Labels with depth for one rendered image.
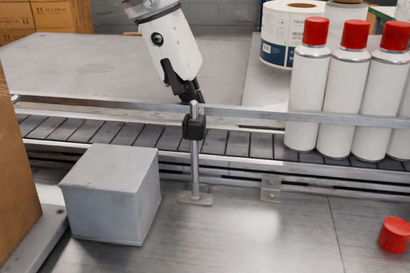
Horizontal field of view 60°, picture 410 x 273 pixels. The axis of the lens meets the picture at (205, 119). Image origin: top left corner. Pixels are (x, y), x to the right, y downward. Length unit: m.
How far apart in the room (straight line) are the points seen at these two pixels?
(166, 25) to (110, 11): 4.65
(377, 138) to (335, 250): 0.18
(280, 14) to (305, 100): 0.42
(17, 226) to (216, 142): 0.31
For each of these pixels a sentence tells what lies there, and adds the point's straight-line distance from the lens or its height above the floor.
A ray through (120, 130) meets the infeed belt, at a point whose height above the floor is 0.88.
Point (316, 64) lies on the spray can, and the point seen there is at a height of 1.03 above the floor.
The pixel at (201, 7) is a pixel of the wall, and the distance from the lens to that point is 4.94.
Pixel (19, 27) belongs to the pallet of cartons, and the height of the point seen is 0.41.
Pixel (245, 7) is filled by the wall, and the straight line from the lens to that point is 4.95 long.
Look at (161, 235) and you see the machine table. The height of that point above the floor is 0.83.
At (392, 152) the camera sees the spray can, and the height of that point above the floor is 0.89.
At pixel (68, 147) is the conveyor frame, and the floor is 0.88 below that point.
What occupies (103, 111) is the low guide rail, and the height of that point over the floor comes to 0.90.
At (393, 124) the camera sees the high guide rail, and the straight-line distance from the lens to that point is 0.55.
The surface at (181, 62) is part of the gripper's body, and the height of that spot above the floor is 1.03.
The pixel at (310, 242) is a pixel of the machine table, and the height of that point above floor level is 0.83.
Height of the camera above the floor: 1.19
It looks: 27 degrees down
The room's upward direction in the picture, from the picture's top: straight up
